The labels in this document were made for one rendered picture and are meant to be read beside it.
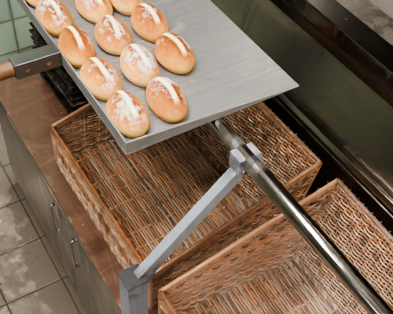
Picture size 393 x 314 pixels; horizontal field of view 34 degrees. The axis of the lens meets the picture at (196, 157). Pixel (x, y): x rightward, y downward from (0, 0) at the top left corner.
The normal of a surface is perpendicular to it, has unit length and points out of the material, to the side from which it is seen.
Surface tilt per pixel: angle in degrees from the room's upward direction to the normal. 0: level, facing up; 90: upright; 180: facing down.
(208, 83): 0
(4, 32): 90
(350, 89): 70
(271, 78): 0
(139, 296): 90
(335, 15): 0
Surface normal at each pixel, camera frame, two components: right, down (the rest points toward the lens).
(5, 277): 0.05, -0.67
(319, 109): -0.79, 0.11
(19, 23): 0.52, 0.65
